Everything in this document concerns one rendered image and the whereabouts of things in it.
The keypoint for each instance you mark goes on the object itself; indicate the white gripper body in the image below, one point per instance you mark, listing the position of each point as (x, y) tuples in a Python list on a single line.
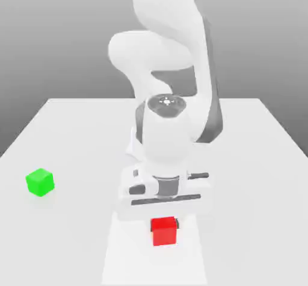
[(166, 206)]

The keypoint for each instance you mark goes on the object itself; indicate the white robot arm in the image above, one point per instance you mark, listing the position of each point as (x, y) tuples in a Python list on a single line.
[(166, 50)]

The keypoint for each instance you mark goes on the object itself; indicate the small red cube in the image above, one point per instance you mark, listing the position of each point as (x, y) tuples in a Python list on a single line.
[(164, 233)]

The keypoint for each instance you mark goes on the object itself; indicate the small green cube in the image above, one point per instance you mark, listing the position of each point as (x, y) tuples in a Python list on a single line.
[(40, 182)]

